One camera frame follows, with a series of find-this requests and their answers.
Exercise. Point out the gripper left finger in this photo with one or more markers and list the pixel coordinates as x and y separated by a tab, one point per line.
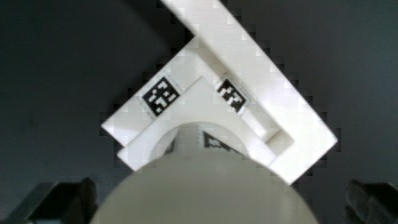
60	204

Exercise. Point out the white U-shaped fence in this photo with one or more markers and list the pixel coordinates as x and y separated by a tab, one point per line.
218	29

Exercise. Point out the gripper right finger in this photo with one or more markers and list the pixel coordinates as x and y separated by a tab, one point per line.
372	203

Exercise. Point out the white lamp bulb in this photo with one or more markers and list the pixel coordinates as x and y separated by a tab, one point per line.
204	187

